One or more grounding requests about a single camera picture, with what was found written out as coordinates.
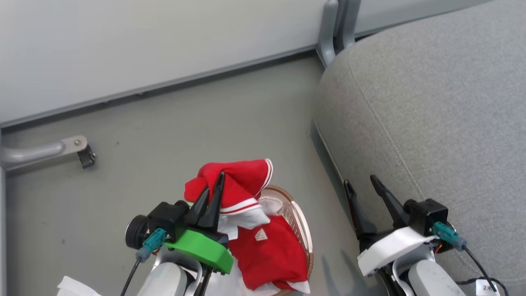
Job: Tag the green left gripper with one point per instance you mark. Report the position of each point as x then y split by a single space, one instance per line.
203 248

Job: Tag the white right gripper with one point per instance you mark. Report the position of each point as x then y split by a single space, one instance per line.
390 246

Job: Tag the red garment with white trim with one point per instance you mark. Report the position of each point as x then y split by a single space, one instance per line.
267 255

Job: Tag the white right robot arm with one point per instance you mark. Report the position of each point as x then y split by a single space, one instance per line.
431 281

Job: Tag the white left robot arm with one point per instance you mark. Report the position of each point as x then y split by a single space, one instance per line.
164 281

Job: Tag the white laundry basket brown rim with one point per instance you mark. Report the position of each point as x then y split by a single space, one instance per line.
298 222

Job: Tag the grey fabric sofa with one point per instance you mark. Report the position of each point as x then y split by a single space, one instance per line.
444 123

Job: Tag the black caster wheel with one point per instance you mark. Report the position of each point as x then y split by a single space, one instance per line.
86 157

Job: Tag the white crumpled sheet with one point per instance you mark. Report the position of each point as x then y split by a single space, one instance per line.
76 287

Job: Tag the long grey partition leg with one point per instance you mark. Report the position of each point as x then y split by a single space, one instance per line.
33 152

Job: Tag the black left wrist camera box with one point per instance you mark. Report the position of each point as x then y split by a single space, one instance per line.
166 218

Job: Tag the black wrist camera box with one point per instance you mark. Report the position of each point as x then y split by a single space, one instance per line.
427 216
166 218

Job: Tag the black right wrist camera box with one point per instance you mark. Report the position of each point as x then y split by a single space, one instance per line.
427 216

